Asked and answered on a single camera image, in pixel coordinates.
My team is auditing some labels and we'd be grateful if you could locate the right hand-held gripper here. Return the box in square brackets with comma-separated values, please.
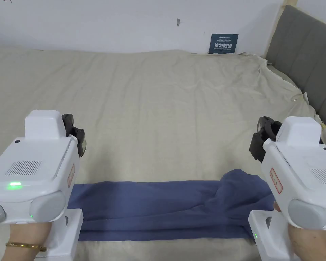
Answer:
[248, 116, 326, 261]

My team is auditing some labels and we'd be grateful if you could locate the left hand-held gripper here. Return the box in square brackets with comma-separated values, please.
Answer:
[0, 110, 87, 261]

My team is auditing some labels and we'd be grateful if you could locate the person's left forearm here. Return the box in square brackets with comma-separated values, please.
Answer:
[0, 242, 47, 261]

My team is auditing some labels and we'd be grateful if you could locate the person's left hand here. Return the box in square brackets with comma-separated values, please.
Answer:
[7, 221, 51, 248]

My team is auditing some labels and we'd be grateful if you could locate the person's right hand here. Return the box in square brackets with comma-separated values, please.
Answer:
[272, 201, 326, 261]

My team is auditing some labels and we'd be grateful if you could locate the bed with beige sheet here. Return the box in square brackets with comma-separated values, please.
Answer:
[0, 43, 326, 261]

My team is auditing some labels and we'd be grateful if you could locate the dark blue garment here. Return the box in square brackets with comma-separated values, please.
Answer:
[70, 168, 275, 242]

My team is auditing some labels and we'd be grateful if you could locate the dark teal sign card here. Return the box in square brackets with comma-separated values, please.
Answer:
[207, 33, 239, 55]

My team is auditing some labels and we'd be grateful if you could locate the grey padded headboard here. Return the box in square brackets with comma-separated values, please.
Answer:
[265, 5, 326, 132]

